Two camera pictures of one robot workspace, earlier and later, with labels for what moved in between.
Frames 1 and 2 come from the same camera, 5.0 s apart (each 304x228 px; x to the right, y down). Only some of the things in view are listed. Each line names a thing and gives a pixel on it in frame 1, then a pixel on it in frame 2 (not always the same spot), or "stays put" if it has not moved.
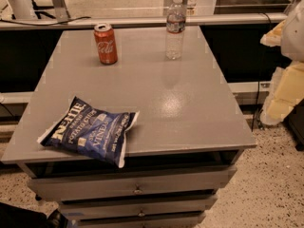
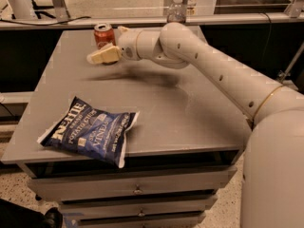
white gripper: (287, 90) -> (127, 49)
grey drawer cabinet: (180, 153) stays put
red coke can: (106, 44) stays put
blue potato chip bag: (85, 127) stays put
